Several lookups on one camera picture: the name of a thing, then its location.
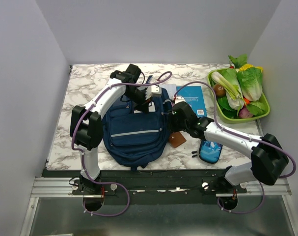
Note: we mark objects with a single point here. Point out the black mounting rail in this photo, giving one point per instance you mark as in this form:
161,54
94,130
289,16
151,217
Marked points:
148,187

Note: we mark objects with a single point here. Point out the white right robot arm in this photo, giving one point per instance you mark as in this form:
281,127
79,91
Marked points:
267,158

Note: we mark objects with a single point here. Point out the white book with pink roses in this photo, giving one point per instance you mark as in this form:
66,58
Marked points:
170,88

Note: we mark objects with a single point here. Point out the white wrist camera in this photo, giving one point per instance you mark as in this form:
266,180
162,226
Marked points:
179,99
153,91

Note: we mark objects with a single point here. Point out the brown round fruit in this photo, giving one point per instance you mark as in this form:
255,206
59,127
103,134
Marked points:
219,90

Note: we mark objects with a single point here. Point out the white green bok choy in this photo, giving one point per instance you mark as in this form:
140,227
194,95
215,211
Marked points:
228,79

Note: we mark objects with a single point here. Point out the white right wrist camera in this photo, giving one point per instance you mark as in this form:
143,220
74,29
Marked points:
179,99

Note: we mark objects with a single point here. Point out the blue pencil case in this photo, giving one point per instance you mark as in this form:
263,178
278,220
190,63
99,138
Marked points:
209,152

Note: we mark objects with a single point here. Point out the green plastic vegetable tray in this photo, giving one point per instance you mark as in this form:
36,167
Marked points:
259,108

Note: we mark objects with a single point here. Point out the aluminium frame rail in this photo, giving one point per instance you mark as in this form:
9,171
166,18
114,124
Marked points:
52,209

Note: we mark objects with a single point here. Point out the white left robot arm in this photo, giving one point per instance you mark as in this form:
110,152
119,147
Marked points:
86,129

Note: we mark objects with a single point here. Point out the green lettuce head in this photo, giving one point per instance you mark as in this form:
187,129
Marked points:
250,81

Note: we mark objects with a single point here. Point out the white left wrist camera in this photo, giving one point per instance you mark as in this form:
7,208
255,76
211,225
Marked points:
153,91

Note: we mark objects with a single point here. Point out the navy blue student backpack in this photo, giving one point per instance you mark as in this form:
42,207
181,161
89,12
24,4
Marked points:
136,139

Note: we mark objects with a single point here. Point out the teal blue hardcover book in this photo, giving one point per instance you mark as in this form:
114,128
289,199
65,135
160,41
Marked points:
194,97

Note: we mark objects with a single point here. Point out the purple onion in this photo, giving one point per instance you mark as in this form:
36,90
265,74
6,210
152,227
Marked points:
244,113

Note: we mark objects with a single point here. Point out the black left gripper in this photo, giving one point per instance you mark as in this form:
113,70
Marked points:
143,106

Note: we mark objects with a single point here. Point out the brown leather wallet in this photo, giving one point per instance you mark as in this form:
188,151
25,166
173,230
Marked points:
176,139

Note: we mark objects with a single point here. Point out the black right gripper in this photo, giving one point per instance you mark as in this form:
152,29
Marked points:
171,126

